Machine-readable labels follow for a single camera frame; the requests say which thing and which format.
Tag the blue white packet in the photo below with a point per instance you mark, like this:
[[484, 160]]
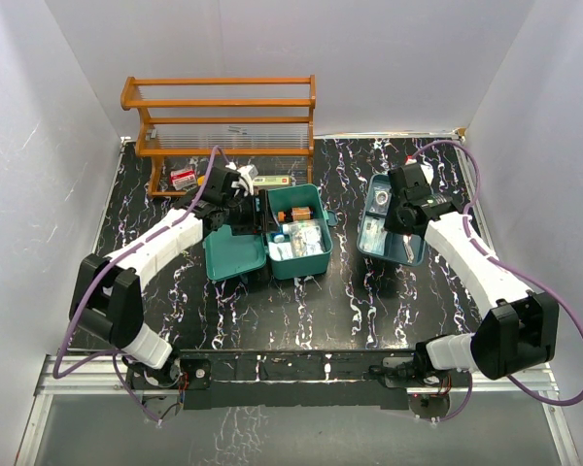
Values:
[[373, 238]]

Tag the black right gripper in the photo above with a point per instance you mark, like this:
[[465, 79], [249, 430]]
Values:
[[392, 225]]

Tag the blue grey divided tray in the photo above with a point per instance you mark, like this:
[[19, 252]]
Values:
[[394, 249]]

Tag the brown bottle orange cap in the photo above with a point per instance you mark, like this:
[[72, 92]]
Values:
[[295, 214]]

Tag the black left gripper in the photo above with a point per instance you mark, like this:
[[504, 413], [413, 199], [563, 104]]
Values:
[[259, 221]]

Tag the clear plastic bag packet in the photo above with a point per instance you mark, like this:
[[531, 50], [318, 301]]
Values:
[[306, 238]]

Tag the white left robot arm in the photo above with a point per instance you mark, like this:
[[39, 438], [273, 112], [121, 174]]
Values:
[[107, 301]]

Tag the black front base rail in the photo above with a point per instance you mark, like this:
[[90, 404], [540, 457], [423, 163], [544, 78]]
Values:
[[226, 378]]

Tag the white bottle green label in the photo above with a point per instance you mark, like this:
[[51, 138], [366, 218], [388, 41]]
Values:
[[288, 228]]

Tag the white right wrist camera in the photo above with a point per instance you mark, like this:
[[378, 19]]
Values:
[[426, 169]]

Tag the pale green long box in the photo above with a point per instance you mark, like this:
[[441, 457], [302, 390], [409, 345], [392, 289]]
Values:
[[267, 182]]

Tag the small round clear packet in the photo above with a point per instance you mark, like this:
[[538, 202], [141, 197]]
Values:
[[381, 197]]

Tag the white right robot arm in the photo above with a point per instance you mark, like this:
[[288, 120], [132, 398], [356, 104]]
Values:
[[519, 326]]

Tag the black scissors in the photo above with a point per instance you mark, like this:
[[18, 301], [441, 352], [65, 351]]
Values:
[[406, 240]]

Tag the orange wooden shelf rack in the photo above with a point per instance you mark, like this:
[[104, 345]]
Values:
[[247, 117]]

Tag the white blue-label packet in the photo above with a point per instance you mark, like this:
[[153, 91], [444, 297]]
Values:
[[280, 251]]

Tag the blue white roll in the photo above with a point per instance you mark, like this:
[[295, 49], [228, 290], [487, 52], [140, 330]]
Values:
[[278, 238]]

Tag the green plastic medicine box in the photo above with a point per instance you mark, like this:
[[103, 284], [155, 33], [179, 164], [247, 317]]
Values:
[[228, 256]]

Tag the red white medicine box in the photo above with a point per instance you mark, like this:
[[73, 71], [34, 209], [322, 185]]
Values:
[[183, 179]]

